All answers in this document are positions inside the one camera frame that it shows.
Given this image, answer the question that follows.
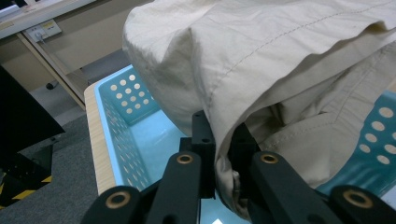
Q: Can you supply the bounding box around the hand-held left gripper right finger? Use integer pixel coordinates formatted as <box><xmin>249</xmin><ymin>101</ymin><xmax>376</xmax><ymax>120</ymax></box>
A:
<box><xmin>228</xmin><ymin>122</ymin><xmax>262</xmax><ymax>198</ymax></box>

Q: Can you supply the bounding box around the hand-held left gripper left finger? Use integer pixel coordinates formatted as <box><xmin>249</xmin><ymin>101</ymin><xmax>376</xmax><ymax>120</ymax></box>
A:
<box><xmin>179</xmin><ymin>109</ymin><xmax>217</xmax><ymax>200</ymax></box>

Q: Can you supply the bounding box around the light blue plastic basket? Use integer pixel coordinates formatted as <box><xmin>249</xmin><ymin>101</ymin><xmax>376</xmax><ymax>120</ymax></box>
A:
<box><xmin>92</xmin><ymin>63</ymin><xmax>396</xmax><ymax>224</ymax></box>

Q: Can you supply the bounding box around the beige cloth garment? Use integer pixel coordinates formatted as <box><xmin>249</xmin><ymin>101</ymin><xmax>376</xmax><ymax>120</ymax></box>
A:
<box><xmin>121</xmin><ymin>0</ymin><xmax>396</xmax><ymax>222</ymax></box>

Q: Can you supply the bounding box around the beige wooden desk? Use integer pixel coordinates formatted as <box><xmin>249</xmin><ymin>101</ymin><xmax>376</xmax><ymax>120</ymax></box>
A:
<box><xmin>0</xmin><ymin>0</ymin><xmax>157</xmax><ymax>110</ymax></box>

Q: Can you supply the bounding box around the black stand base hazard tape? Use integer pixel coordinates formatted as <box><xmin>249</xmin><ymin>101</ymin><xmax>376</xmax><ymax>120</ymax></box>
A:
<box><xmin>0</xmin><ymin>144</ymin><xmax>54</xmax><ymax>210</ymax></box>

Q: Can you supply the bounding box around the black curtain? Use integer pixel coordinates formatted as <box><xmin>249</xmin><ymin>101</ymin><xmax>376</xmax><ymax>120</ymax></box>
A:
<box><xmin>0</xmin><ymin>65</ymin><xmax>65</xmax><ymax>157</ymax></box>

